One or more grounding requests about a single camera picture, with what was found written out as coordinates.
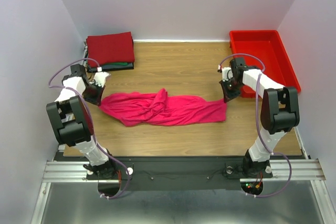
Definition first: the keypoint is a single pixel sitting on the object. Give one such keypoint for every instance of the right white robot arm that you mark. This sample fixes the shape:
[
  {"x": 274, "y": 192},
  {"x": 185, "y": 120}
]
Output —
[{"x": 277, "y": 110}]

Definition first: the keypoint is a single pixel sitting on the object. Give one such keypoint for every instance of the aluminium frame rail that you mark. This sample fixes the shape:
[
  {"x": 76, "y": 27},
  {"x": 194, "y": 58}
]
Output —
[{"x": 293, "y": 195}]

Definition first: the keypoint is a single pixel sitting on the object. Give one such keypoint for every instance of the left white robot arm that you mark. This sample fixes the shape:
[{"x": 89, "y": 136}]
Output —
[{"x": 72, "y": 124}]

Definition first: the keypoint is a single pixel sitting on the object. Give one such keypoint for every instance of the folded green shirt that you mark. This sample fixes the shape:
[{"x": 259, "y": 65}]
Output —
[{"x": 118, "y": 64}]

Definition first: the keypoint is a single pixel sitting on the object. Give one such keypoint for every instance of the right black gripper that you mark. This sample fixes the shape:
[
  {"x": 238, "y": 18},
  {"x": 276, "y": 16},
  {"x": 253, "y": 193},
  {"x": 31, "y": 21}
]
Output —
[{"x": 228, "y": 95}]

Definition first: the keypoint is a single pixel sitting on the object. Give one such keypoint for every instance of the red plastic bin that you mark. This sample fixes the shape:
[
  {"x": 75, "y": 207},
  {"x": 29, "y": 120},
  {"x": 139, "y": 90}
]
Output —
[{"x": 267, "y": 46}]

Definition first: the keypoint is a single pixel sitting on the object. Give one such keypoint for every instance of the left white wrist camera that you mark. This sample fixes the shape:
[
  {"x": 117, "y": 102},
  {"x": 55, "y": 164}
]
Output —
[{"x": 100, "y": 77}]

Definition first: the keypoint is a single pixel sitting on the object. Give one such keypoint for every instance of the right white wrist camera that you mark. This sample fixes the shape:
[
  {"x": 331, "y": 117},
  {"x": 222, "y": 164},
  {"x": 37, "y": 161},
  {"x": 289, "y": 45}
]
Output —
[{"x": 226, "y": 73}]

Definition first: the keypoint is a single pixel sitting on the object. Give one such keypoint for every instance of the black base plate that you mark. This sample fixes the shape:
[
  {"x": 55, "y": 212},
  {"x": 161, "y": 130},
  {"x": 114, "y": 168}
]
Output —
[{"x": 166, "y": 173}]

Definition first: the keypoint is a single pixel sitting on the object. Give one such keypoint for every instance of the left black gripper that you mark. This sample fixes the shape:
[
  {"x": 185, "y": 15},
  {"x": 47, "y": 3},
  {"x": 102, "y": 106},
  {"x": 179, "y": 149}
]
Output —
[{"x": 97, "y": 100}]

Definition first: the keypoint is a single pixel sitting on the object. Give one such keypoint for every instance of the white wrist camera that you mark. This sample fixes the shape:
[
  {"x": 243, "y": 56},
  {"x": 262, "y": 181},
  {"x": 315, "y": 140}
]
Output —
[
  {"x": 100, "y": 77},
  {"x": 226, "y": 73}
]

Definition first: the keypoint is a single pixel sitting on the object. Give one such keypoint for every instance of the pink t shirt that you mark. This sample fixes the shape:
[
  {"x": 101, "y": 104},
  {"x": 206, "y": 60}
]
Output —
[{"x": 161, "y": 109}]

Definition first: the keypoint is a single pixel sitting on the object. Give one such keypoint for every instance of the folded dark red shirt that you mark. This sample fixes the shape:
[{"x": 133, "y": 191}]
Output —
[{"x": 111, "y": 48}]

